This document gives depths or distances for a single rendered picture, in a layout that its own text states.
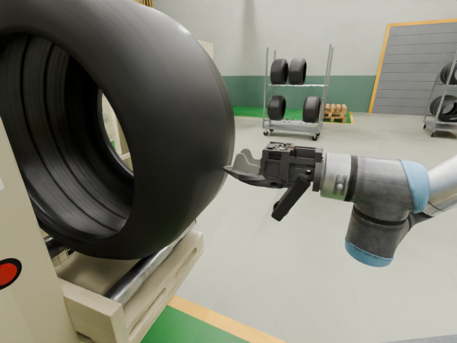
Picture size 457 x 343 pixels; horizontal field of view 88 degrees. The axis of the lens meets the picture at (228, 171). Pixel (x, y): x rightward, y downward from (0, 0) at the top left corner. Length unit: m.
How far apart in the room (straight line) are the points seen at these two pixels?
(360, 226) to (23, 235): 0.58
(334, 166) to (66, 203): 0.74
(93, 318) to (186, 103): 0.42
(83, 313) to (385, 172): 0.59
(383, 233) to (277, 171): 0.22
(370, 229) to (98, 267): 0.72
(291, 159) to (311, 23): 11.03
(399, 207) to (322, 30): 10.98
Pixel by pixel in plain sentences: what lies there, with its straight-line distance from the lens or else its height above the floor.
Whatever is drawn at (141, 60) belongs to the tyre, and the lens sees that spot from 0.41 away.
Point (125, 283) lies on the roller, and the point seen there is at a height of 0.92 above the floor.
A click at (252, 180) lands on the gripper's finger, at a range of 0.49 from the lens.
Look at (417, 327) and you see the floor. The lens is 1.94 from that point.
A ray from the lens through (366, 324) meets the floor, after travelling 1.81.
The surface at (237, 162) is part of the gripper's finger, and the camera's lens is 0.51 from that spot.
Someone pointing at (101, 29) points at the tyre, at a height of 1.39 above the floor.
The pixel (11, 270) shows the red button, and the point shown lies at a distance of 0.50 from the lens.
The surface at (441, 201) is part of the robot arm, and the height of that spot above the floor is 1.11.
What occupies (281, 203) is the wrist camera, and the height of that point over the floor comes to 1.08.
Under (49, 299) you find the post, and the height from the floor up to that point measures 0.96.
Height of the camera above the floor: 1.33
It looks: 22 degrees down
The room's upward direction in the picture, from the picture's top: straight up
